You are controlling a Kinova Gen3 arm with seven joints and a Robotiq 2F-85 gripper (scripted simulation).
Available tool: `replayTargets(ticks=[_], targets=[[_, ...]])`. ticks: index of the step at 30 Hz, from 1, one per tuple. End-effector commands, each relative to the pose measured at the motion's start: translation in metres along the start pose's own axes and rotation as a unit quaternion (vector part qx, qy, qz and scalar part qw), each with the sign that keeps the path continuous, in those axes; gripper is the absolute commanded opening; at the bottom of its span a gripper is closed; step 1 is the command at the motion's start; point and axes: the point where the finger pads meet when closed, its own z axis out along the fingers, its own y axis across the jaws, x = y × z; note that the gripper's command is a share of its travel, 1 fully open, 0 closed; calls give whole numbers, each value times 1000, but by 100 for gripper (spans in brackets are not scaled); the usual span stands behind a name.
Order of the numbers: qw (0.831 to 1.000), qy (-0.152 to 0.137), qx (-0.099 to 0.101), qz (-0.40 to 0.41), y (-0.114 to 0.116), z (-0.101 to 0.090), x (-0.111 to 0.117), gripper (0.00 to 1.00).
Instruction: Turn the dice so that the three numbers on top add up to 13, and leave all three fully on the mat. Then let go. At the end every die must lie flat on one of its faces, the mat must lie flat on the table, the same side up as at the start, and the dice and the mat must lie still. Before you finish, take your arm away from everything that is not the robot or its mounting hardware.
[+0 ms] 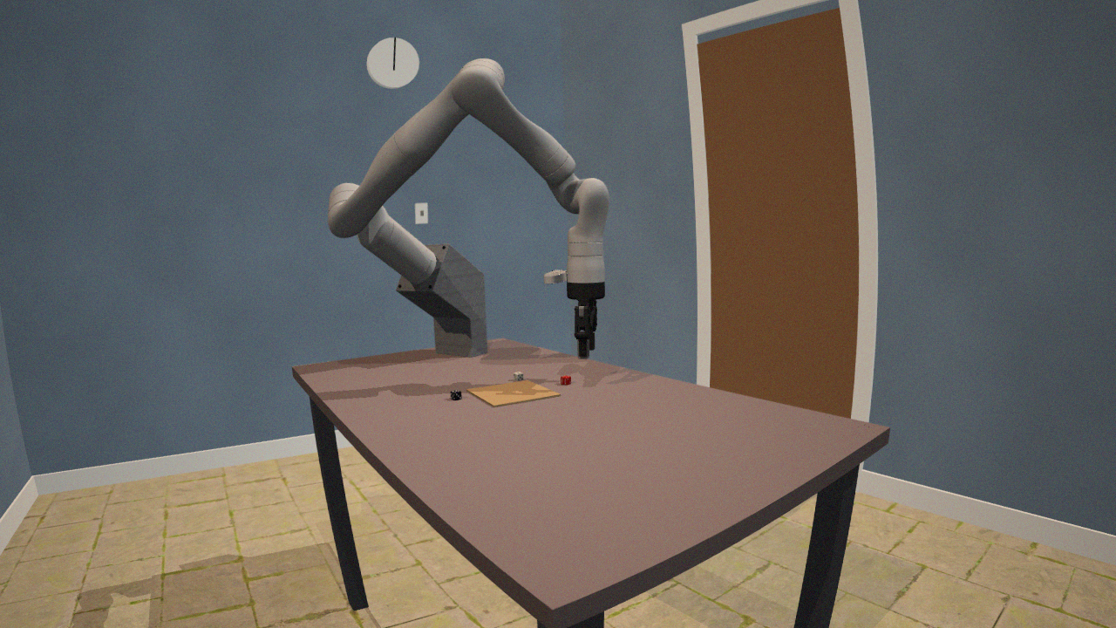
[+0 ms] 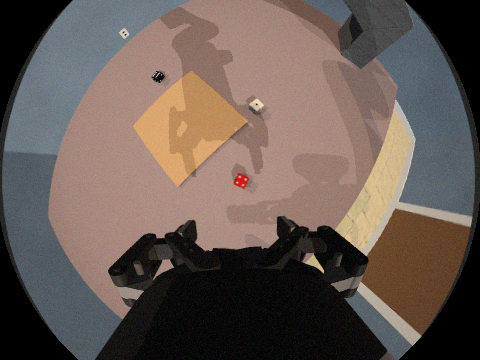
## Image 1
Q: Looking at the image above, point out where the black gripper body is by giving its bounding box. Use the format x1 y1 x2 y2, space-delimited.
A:
567 282 605 322

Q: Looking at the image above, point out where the tan square mat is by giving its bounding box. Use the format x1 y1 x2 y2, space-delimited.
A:
466 380 561 407

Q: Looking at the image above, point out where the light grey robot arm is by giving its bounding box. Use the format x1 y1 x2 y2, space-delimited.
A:
328 58 609 284

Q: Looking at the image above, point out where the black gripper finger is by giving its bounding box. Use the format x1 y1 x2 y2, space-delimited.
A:
575 306 595 359
589 299 597 351

